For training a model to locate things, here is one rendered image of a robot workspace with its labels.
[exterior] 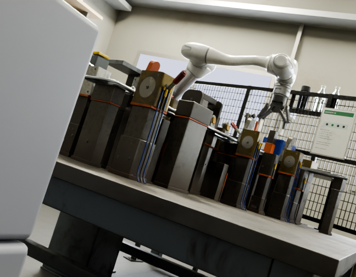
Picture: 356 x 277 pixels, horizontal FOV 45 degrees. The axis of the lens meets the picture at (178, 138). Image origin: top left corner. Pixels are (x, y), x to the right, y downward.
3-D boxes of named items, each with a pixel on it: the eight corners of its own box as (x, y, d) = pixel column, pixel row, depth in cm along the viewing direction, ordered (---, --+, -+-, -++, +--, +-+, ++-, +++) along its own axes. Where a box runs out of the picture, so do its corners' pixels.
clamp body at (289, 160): (284, 222, 207) (305, 153, 210) (263, 215, 215) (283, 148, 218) (290, 224, 212) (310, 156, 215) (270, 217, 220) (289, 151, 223)
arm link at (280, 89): (286, 84, 232) (283, 94, 232) (294, 89, 239) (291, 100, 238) (272, 82, 238) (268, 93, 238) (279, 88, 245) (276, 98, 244)
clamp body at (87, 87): (67, 158, 162) (98, 66, 165) (50, 151, 170) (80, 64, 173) (82, 162, 167) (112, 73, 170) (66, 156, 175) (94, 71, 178)
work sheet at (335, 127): (344, 160, 261) (357, 111, 264) (309, 153, 277) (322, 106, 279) (345, 160, 263) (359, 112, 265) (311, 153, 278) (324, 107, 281)
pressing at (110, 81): (114, 81, 142) (116, 76, 142) (76, 76, 157) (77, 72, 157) (298, 170, 242) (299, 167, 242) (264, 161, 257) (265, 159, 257)
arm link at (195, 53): (209, 42, 252) (216, 49, 265) (182, 35, 259) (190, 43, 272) (202, 63, 252) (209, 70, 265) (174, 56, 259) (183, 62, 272)
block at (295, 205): (293, 225, 218) (309, 170, 220) (273, 217, 226) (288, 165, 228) (300, 226, 223) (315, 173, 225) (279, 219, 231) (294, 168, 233)
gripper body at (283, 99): (270, 93, 238) (265, 109, 237) (283, 94, 232) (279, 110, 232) (276, 97, 244) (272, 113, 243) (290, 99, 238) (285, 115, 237)
